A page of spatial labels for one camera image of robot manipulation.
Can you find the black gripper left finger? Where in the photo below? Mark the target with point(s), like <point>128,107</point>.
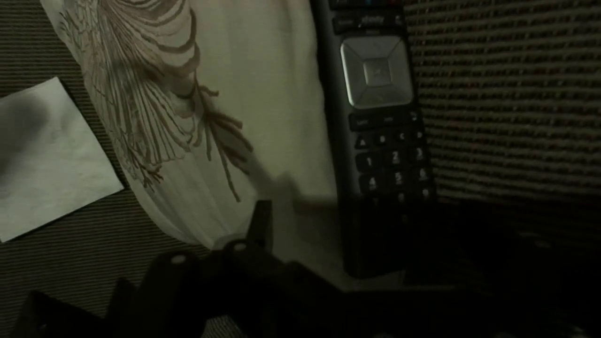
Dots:
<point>264,225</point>

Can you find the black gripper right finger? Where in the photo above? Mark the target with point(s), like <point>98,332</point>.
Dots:
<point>495,246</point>

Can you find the cream embroidered shell pillow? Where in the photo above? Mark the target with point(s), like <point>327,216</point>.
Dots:
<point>264,94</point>

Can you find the black knit patterned pillow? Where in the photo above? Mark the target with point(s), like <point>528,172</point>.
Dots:
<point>513,94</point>

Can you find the black remote control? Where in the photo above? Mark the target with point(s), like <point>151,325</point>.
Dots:
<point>376,156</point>

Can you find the dark brown fabric sofa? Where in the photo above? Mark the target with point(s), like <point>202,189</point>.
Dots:
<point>76,268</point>

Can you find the white square paper sheet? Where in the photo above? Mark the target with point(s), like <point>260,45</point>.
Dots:
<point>49,169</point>

